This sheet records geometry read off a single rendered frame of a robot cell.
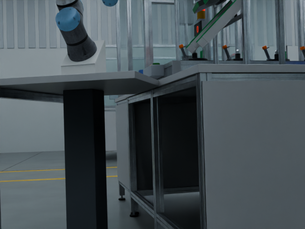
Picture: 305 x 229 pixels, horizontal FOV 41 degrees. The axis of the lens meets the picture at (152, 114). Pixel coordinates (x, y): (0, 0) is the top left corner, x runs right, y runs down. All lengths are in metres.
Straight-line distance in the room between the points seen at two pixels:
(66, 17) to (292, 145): 1.16
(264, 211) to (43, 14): 9.37
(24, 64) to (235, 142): 9.14
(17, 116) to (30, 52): 1.58
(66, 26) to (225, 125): 0.93
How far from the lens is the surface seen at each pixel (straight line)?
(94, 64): 2.05
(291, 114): 1.62
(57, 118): 10.19
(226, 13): 1.83
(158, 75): 2.17
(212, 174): 1.48
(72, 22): 2.01
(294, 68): 1.63
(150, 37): 3.32
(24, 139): 10.31
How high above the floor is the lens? 0.67
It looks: 1 degrees up
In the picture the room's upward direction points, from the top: 2 degrees counter-clockwise
